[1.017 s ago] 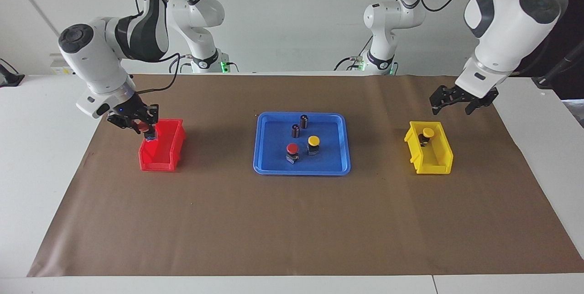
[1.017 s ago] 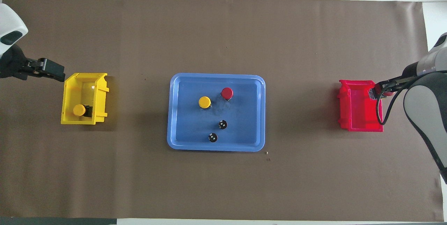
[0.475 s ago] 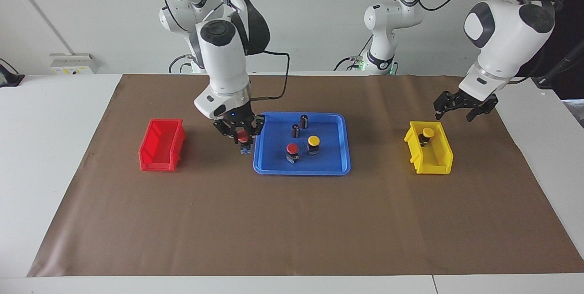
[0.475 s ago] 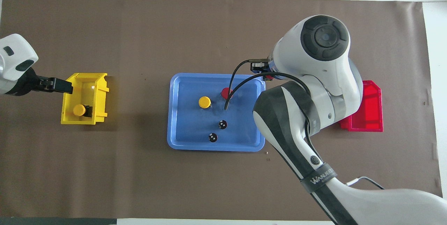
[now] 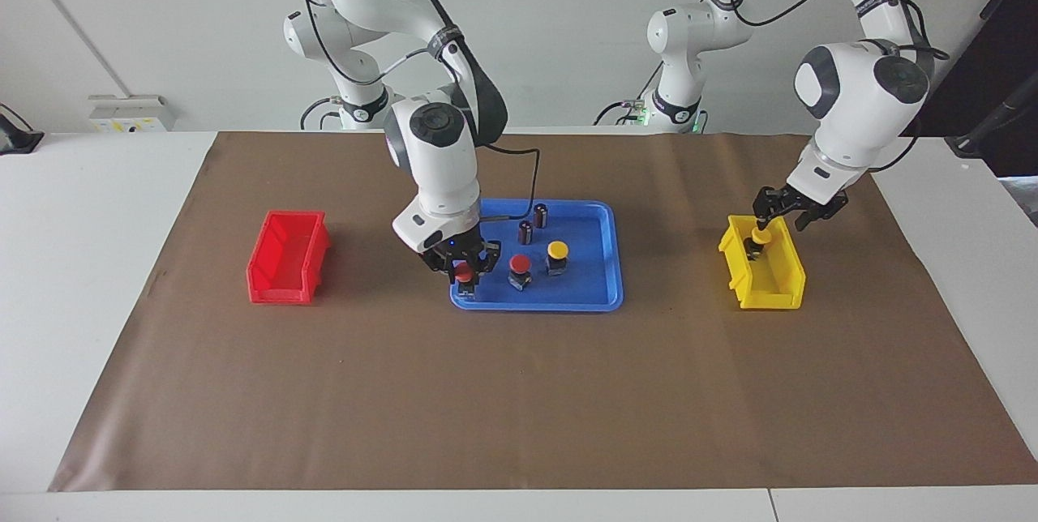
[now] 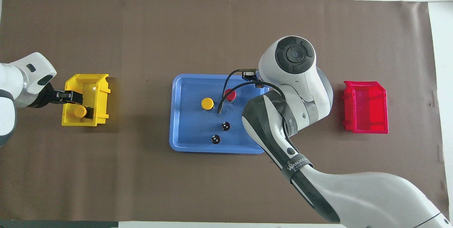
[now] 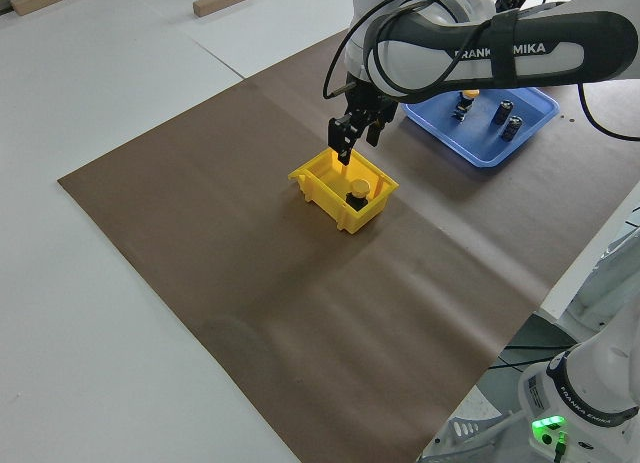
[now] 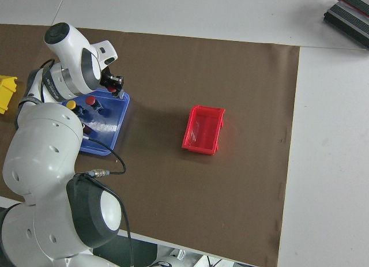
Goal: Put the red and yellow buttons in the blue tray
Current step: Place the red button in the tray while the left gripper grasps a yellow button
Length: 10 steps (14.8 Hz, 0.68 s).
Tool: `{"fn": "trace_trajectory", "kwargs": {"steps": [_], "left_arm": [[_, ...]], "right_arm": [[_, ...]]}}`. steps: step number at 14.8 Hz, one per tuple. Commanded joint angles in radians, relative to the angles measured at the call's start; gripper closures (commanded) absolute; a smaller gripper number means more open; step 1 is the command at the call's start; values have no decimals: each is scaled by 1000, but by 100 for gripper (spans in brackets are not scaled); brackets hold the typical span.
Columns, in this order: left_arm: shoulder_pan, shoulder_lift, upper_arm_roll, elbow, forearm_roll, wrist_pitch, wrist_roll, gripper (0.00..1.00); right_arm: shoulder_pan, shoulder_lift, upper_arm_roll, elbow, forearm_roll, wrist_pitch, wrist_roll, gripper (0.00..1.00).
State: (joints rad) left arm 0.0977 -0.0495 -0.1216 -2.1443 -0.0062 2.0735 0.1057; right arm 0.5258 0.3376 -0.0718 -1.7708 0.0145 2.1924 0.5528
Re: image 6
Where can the yellow plastic bin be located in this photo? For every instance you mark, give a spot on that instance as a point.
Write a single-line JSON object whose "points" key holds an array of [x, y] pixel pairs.
{"points": [[88, 83]]}

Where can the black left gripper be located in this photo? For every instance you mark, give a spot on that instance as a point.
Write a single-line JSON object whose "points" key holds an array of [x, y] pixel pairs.
{"points": [[44, 97]]}

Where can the black button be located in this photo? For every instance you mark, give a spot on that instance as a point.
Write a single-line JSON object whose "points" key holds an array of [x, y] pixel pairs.
{"points": [[215, 139], [225, 126]]}

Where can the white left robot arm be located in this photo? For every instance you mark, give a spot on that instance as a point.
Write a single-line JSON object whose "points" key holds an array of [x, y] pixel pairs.
{"points": [[10, 79]]}

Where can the black button upper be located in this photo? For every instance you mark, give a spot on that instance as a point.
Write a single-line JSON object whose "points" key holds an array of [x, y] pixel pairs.
{"points": [[225, 126]]}

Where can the yellow push button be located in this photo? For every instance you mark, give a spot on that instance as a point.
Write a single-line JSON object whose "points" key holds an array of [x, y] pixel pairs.
{"points": [[207, 103], [80, 111]]}

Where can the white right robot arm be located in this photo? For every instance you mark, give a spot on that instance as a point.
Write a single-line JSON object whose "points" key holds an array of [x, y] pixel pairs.
{"points": [[354, 196]]}

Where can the blue plastic tray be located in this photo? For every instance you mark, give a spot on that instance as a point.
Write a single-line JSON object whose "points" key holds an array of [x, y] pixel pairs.
{"points": [[191, 129]]}

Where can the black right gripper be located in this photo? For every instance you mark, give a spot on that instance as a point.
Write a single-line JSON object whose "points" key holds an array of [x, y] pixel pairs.
{"points": [[249, 75]]}

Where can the red plastic bin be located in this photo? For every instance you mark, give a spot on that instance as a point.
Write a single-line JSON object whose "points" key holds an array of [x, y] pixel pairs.
{"points": [[375, 100]]}

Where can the brown paper table mat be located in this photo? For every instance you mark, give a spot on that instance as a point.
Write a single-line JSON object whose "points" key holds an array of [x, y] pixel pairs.
{"points": [[141, 178]]}

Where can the red push button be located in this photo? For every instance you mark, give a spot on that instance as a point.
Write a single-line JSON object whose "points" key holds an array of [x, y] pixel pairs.
{"points": [[230, 94]]}

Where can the black button lower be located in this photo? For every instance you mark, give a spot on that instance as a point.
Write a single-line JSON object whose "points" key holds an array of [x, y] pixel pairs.
{"points": [[215, 139]]}

